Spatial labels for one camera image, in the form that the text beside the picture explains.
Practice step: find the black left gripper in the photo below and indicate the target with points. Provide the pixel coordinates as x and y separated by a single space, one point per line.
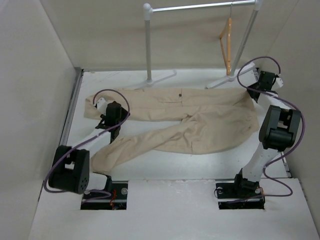
123 115

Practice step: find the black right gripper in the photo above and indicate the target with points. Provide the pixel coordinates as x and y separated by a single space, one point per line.
250 90

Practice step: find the beige trousers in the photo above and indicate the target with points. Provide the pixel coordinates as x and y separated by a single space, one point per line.
205 121

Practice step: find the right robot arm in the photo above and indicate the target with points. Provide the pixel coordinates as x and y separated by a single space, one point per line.
278 132

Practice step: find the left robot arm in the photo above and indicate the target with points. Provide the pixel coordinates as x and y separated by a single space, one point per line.
70 171

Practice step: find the wooden clothes hanger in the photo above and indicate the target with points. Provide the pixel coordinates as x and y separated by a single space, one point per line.
225 42

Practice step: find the white clothes rack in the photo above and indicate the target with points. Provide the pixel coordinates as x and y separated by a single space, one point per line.
185 34

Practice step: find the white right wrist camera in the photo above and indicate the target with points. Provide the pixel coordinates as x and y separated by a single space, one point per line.
278 84

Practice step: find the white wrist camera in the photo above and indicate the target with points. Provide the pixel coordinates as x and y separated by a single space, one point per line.
101 104
278 84

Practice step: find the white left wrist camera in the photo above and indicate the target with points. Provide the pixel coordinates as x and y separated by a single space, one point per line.
101 104

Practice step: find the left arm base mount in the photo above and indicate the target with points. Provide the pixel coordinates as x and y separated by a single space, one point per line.
112 198

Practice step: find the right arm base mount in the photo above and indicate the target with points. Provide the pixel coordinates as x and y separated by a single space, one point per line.
234 196

